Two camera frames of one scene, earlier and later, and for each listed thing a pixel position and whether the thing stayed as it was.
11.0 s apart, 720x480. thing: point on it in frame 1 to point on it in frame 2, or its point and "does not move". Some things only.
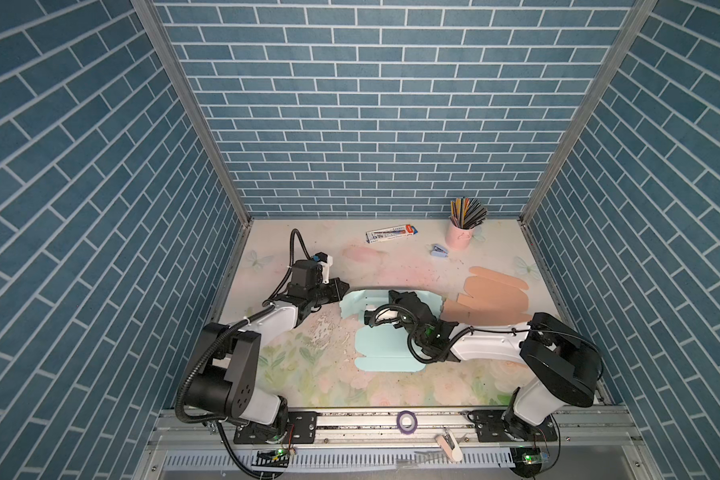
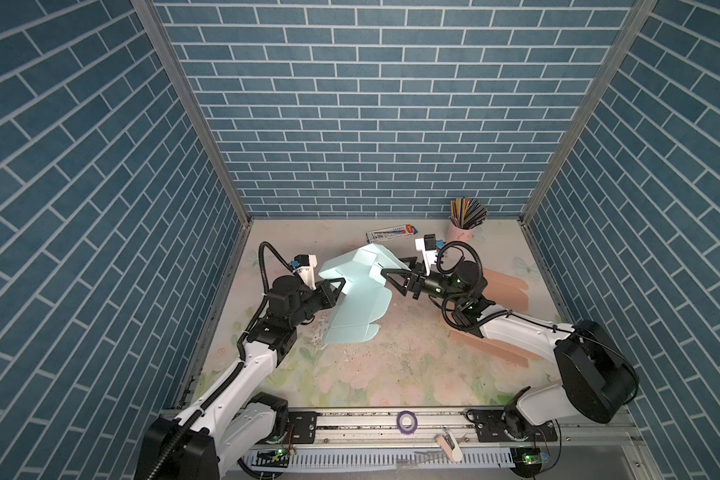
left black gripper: [336, 293] does not move
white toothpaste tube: [390, 232] does not move
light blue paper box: [383, 347] to [364, 299]
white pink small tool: [450, 444] does not move
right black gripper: [399, 298] to [417, 279]
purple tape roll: [407, 422] does not move
